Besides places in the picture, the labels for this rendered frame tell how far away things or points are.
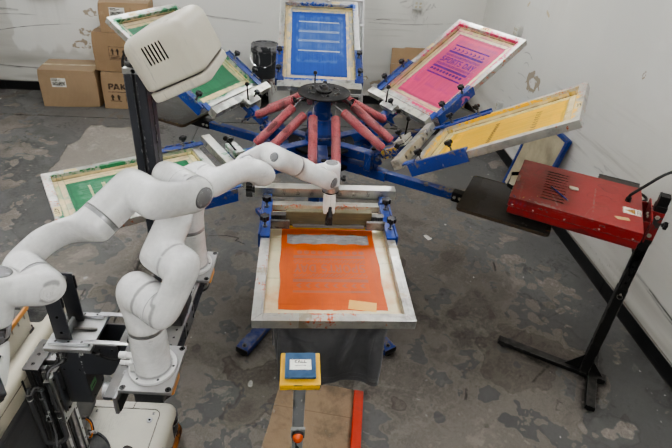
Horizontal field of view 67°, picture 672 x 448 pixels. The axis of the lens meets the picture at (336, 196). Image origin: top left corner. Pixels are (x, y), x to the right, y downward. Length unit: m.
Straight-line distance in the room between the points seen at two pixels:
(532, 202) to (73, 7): 5.43
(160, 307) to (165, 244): 0.15
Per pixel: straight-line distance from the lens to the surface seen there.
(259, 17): 6.16
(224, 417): 2.80
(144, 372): 1.48
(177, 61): 1.14
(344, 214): 2.25
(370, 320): 1.84
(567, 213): 2.51
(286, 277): 2.04
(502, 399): 3.06
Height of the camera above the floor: 2.28
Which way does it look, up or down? 31 degrees down
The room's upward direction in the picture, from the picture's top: 4 degrees clockwise
